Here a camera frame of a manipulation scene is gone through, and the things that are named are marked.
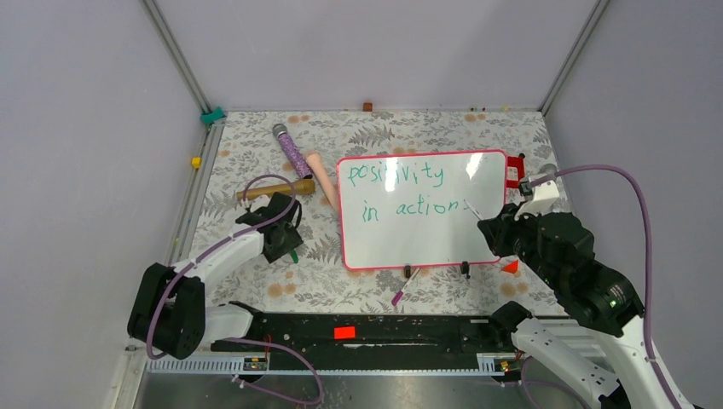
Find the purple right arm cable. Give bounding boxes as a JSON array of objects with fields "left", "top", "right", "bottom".
[{"left": 518, "top": 164, "right": 685, "bottom": 409}]

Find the orange wedge block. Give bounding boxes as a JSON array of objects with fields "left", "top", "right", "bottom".
[{"left": 500, "top": 260, "right": 519, "bottom": 274}]

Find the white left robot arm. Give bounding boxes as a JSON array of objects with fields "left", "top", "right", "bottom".
[{"left": 126, "top": 193, "right": 303, "bottom": 360}]

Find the purple marker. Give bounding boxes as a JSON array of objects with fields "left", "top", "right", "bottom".
[{"left": 391, "top": 268, "right": 421, "bottom": 306}]

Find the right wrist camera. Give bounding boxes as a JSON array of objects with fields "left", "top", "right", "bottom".
[{"left": 514, "top": 174, "right": 560, "bottom": 220}]

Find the red box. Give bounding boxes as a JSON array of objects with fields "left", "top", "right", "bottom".
[{"left": 506, "top": 155, "right": 526, "bottom": 189}]

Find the teal block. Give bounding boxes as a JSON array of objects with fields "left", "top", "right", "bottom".
[{"left": 200, "top": 107, "right": 226, "bottom": 126}]

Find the black whiteboard clip right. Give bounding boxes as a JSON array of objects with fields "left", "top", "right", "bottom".
[{"left": 460, "top": 261, "right": 471, "bottom": 279}]

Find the purple glitter microphone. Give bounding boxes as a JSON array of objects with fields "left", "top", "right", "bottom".
[{"left": 272, "top": 124, "right": 313, "bottom": 179}]

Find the pink framed whiteboard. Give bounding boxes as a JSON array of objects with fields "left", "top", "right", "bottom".
[{"left": 336, "top": 149, "right": 507, "bottom": 270}]

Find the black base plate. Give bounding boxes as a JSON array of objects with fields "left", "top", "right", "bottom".
[{"left": 155, "top": 304, "right": 547, "bottom": 374}]

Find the silver microphone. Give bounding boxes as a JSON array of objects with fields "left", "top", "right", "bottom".
[{"left": 539, "top": 163, "right": 558, "bottom": 174}]

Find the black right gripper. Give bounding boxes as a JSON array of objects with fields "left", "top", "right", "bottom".
[{"left": 477, "top": 199, "right": 564, "bottom": 287}]

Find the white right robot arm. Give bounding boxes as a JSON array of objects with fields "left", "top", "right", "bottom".
[{"left": 477, "top": 204, "right": 693, "bottom": 408}]

